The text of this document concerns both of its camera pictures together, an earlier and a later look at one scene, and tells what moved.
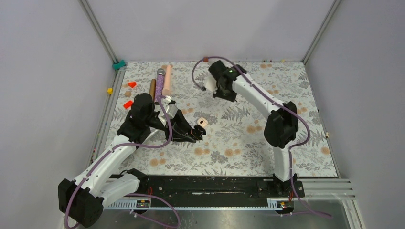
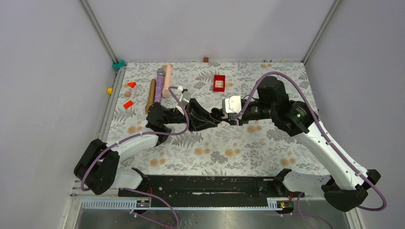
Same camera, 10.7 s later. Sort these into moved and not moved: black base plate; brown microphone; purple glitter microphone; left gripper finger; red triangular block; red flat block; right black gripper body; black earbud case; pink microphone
Moved: black earbud case; left gripper finger; right black gripper body
Not moved: pink microphone; black base plate; brown microphone; purple glitter microphone; red triangular block; red flat block
